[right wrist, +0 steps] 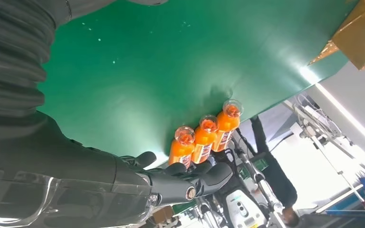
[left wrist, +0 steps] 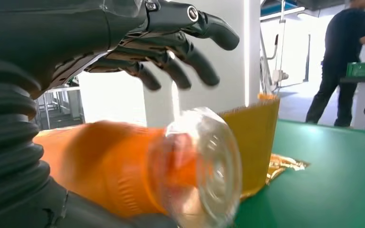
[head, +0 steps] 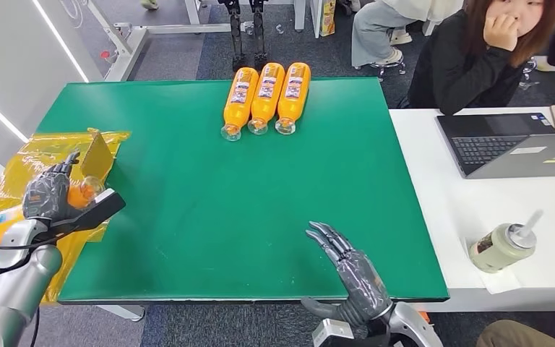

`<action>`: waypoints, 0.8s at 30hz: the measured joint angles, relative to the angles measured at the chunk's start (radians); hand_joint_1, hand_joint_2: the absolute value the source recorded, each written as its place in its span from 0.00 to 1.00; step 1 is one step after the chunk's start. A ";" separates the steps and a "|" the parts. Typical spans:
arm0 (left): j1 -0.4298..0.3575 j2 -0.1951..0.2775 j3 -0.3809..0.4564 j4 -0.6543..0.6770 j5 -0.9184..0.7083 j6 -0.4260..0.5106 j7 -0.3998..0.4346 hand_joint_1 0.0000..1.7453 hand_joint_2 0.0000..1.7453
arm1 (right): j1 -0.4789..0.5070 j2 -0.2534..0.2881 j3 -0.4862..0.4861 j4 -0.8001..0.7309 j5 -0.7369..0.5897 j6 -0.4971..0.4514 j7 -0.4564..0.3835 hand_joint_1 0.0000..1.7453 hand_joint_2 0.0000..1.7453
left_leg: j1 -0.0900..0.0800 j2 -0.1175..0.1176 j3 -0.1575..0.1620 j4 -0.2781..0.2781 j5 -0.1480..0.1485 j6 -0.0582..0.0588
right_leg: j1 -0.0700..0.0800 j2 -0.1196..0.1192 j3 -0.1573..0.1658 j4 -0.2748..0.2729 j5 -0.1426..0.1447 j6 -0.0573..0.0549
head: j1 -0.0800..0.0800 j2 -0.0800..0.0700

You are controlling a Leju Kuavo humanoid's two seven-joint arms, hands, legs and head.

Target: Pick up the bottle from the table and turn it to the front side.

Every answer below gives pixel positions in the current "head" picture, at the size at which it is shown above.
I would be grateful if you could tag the yellow printed bag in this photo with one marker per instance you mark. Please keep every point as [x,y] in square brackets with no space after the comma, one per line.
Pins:
[328,16]

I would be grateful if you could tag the person's hand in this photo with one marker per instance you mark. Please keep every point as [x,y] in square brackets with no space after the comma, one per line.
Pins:
[500,33]

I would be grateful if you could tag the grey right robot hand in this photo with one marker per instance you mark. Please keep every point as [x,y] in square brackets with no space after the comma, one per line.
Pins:
[359,282]

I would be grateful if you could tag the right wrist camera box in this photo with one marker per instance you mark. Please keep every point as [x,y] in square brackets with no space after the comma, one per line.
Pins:
[330,333]

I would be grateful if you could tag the yellow taped cardboard box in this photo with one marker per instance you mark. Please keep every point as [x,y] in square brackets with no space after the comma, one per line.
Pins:
[43,153]

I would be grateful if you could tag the grey laptop with black keyboard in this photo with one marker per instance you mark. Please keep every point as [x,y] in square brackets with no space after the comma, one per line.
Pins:
[497,146]

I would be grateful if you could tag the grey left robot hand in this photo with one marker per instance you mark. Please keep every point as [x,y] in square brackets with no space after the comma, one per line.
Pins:
[43,196]

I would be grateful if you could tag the seated person in background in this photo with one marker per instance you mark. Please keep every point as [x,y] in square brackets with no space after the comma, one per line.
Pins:
[378,28]

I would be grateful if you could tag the orange bottle with clear cap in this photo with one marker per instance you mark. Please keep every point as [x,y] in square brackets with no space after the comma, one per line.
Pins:
[265,96]
[293,93]
[239,100]
[83,191]

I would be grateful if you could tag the pale drink cup with straw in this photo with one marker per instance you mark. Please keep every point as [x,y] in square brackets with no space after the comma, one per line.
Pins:
[497,246]

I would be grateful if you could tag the person's knee in brown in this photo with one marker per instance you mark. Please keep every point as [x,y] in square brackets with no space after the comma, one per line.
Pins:
[517,337]

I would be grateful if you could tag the seated person at desk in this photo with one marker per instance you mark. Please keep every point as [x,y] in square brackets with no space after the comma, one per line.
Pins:
[454,67]

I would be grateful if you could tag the black robot leg stand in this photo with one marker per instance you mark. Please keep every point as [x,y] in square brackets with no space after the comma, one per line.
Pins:
[237,38]

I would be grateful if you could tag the chair base with castors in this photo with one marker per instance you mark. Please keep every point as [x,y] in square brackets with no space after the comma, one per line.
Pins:
[385,67]
[529,74]

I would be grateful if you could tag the white paper napkin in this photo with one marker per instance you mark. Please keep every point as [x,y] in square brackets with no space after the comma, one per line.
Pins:
[500,282]

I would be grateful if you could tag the green table mat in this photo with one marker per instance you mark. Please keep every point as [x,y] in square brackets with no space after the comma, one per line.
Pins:
[234,201]

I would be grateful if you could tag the white metal frame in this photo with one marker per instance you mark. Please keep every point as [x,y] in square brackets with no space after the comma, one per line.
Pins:
[129,45]

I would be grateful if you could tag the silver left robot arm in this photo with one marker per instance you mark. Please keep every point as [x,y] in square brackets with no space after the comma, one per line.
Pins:
[14,287]

